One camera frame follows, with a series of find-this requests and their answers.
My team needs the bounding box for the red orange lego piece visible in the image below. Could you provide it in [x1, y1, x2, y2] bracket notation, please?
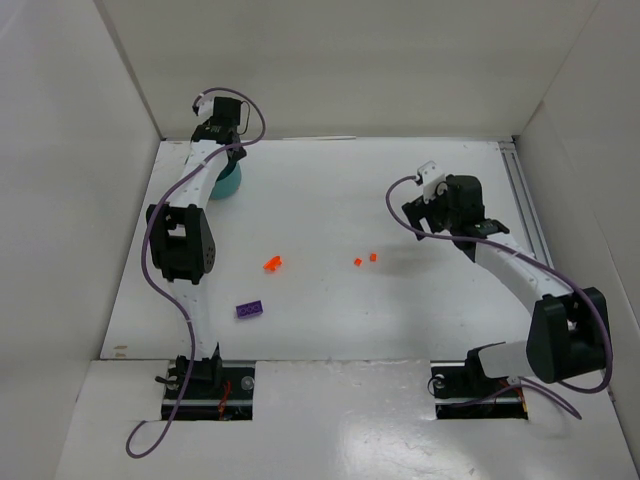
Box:
[263, 255, 283, 273]

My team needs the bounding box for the purple long lego brick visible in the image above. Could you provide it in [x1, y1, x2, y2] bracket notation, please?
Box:
[235, 300, 264, 320]

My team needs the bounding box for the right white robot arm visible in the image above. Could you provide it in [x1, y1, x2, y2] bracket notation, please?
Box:
[395, 166, 613, 394]

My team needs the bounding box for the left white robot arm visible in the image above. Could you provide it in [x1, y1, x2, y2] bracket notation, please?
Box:
[149, 96, 246, 387]

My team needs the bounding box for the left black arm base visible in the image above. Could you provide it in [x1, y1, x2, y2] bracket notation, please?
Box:
[155, 350, 256, 422]

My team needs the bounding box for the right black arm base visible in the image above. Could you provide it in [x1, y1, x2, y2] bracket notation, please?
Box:
[427, 347, 528, 420]

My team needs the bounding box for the teal round divided container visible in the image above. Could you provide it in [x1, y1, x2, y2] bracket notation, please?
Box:
[181, 153, 242, 206]

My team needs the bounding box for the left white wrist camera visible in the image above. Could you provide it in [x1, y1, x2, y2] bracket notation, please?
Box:
[192, 94, 213, 118]

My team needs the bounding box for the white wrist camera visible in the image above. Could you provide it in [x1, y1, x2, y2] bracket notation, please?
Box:
[192, 94, 213, 118]
[416, 161, 446, 203]

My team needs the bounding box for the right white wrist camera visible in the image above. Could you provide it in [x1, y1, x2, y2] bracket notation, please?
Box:
[416, 161, 446, 203]

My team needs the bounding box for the aluminium rail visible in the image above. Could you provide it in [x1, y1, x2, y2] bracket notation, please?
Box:
[498, 141, 553, 267]

